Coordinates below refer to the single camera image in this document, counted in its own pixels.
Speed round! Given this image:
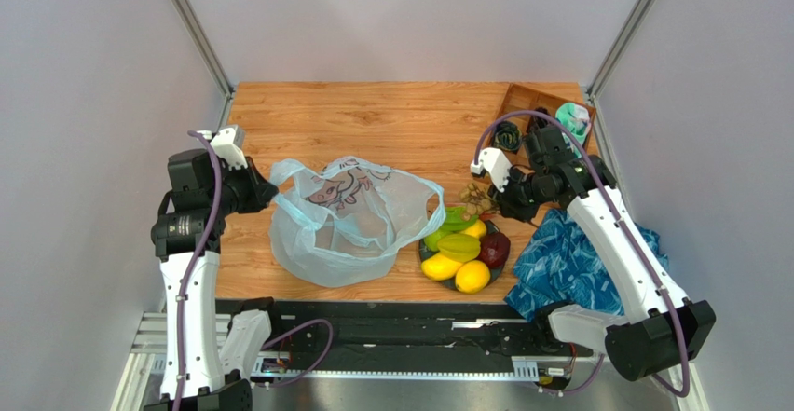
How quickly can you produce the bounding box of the green fake leaf fruit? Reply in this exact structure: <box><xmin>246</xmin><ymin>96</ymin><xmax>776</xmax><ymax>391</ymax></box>
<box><xmin>440</xmin><ymin>206</ymin><xmax>479</xmax><ymax>232</ymax></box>

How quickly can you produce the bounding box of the dark rolled sock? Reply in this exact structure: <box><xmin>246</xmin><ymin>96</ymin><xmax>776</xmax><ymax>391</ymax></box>
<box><xmin>491</xmin><ymin>121</ymin><xmax>522</xmax><ymax>154</ymax></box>

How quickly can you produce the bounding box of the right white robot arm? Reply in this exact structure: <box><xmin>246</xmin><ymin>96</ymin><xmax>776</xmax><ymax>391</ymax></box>
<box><xmin>471</xmin><ymin>121</ymin><xmax>716</xmax><ymax>396</ymax></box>

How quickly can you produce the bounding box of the green fake pear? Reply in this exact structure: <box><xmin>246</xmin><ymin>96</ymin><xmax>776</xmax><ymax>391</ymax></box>
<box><xmin>423</xmin><ymin>229</ymin><xmax>453</xmax><ymax>253</ymax></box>

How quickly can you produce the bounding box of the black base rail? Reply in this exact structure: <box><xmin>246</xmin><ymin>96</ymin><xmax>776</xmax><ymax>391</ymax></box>
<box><xmin>213</xmin><ymin>298</ymin><xmax>595</xmax><ymax>375</ymax></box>

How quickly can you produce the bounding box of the light blue plastic bag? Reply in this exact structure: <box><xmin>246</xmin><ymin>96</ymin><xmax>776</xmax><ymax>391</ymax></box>
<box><xmin>268</xmin><ymin>156</ymin><xmax>446</xmax><ymax>288</ymax></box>

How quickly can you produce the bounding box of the purple cable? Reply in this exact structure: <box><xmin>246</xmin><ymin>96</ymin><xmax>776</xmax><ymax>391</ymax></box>
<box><xmin>474</xmin><ymin>109</ymin><xmax>691</xmax><ymax>399</ymax></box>
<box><xmin>170</xmin><ymin>130</ymin><xmax>335</xmax><ymax>411</ymax></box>

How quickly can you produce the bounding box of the dark red fake fruit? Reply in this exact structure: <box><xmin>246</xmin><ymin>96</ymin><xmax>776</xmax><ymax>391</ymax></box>
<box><xmin>476</xmin><ymin>232</ymin><xmax>511</xmax><ymax>268</ymax></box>

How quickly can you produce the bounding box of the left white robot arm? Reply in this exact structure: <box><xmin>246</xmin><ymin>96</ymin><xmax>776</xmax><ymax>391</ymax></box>
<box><xmin>150</xmin><ymin>149</ymin><xmax>278</xmax><ymax>410</ymax></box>

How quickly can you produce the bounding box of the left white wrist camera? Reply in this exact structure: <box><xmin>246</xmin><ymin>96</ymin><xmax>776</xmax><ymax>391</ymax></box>
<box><xmin>198</xmin><ymin>125</ymin><xmax>248</xmax><ymax>170</ymax></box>

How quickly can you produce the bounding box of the yellow fake pear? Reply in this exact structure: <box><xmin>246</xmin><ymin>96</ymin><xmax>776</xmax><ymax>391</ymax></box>
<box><xmin>460</xmin><ymin>220</ymin><xmax>488</xmax><ymax>240</ymax></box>

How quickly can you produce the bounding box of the black rolled sock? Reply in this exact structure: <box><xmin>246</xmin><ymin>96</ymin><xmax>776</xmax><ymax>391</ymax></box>
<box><xmin>526</xmin><ymin>107</ymin><xmax>550</xmax><ymax>134</ymax></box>

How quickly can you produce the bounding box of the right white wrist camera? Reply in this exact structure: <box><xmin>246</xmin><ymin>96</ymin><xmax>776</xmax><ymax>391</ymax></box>
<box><xmin>470</xmin><ymin>147</ymin><xmax>513</xmax><ymax>193</ymax></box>

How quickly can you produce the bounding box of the wooden compartment tray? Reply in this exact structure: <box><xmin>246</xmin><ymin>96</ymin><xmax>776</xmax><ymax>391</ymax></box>
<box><xmin>483</xmin><ymin>82</ymin><xmax>599</xmax><ymax>167</ymax></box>

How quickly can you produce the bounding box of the yellow green star fruit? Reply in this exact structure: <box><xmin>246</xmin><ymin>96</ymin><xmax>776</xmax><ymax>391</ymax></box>
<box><xmin>437</xmin><ymin>233</ymin><xmax>481</xmax><ymax>263</ymax></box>

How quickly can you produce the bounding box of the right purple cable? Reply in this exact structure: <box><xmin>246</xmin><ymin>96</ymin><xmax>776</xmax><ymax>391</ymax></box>
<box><xmin>474</xmin><ymin>109</ymin><xmax>691</xmax><ymax>399</ymax></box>

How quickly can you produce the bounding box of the yellow fake mango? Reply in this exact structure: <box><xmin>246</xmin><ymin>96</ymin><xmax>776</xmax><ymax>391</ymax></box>
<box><xmin>420</xmin><ymin>253</ymin><xmax>464</xmax><ymax>281</ymax></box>

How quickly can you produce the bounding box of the yellow fake lemon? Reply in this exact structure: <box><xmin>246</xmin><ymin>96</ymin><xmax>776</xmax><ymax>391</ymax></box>
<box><xmin>455</xmin><ymin>260</ymin><xmax>491</xmax><ymax>295</ymax></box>

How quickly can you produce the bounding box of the blue patterned cloth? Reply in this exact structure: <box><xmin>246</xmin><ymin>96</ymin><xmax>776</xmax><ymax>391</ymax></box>
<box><xmin>503</xmin><ymin>207</ymin><xmax>670</xmax><ymax>324</ymax></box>

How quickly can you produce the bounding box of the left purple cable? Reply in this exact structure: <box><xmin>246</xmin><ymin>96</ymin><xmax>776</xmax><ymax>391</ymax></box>
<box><xmin>170</xmin><ymin>130</ymin><xmax>335</xmax><ymax>411</ymax></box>

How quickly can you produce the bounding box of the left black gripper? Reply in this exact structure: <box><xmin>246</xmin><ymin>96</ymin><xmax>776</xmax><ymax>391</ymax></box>
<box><xmin>206</xmin><ymin>156</ymin><xmax>278</xmax><ymax>216</ymax></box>

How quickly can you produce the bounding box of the teal white rolled sock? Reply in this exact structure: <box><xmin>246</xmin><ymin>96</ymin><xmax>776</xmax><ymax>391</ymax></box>
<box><xmin>554</xmin><ymin>103</ymin><xmax>592</xmax><ymax>147</ymax></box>

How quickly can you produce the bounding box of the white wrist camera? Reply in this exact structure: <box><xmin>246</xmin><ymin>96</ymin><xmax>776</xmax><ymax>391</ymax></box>
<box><xmin>470</xmin><ymin>147</ymin><xmax>513</xmax><ymax>193</ymax></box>
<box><xmin>198</xmin><ymin>125</ymin><xmax>248</xmax><ymax>170</ymax></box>

